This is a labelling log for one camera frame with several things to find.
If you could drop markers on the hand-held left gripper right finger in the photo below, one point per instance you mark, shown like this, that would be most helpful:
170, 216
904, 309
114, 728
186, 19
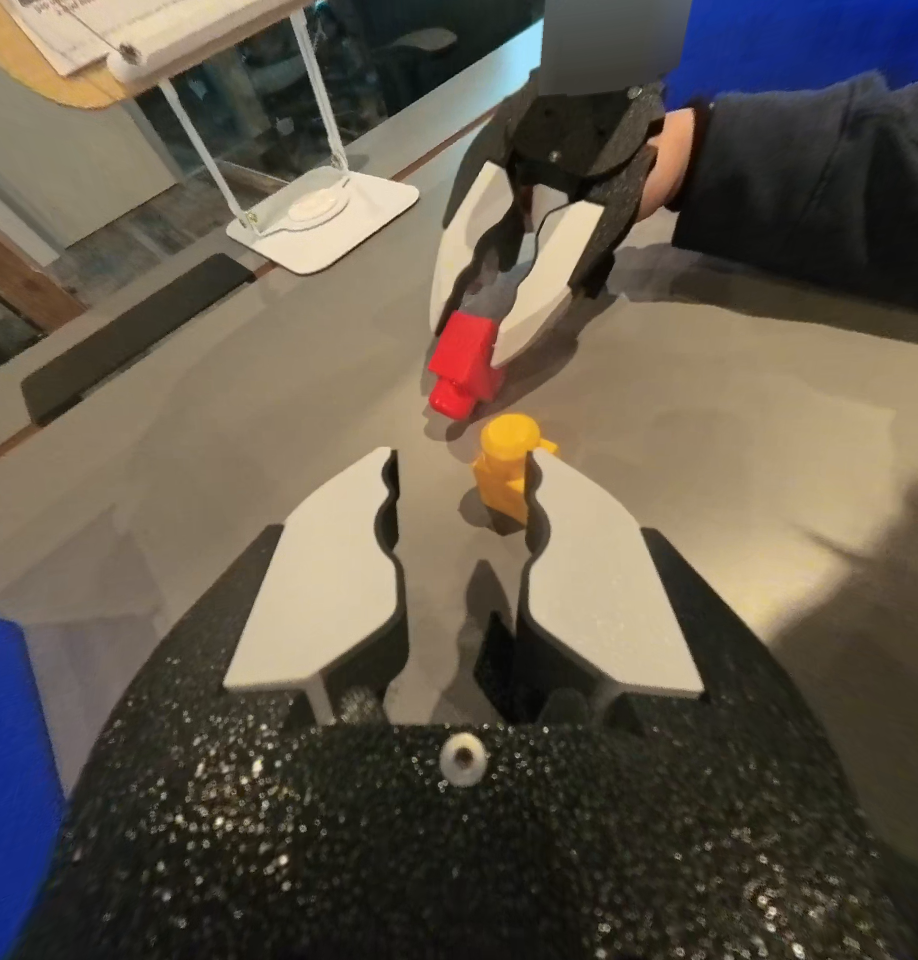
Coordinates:
601, 592

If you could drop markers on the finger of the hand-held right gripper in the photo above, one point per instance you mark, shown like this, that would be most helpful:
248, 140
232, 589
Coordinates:
463, 240
556, 285

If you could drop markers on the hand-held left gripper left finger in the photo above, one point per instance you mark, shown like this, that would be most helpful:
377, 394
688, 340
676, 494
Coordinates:
324, 585

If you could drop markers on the red one-stud mega block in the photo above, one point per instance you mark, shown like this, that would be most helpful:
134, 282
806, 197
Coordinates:
466, 360

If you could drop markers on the yellow one-stud mega block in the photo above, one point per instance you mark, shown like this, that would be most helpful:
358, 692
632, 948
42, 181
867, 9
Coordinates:
504, 457

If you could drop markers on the blue plastic bin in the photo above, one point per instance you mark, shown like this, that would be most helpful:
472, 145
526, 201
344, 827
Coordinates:
13, 750
804, 37

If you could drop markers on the person's right forearm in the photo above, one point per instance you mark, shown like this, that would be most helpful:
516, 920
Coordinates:
804, 187

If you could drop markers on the person's right hand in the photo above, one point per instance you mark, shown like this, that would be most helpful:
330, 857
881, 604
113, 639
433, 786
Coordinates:
680, 157

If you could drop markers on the clear stand with white base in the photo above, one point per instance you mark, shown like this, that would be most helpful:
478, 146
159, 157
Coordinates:
331, 217

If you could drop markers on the printed instruction sheet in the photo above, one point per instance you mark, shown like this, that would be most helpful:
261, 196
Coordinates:
54, 30

